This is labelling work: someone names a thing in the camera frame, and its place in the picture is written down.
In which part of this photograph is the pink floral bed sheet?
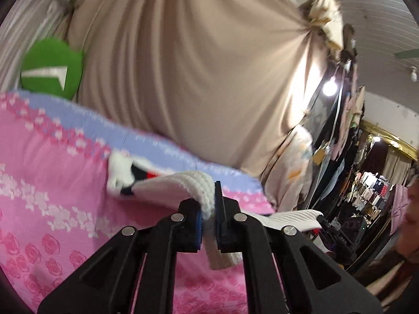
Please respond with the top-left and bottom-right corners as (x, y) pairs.
(1, 91), (273, 310)

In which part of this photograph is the silver satin curtain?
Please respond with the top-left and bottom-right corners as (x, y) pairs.
(1, 0), (75, 92)

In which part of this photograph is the green round cushion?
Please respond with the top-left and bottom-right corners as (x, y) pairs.
(21, 38), (84, 100)

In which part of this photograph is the beige draped curtain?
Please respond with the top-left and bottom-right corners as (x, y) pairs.
(68, 0), (328, 177)

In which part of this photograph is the bright light bulb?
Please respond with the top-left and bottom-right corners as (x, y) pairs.
(322, 76), (338, 97)

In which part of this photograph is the floral cream hanging fabric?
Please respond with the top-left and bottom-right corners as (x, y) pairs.
(261, 125), (312, 212)

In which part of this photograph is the hanging clothes rack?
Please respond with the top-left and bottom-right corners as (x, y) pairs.
(304, 22), (419, 269)

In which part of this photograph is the white red navy knit sweater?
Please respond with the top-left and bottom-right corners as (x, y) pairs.
(106, 149), (323, 270)

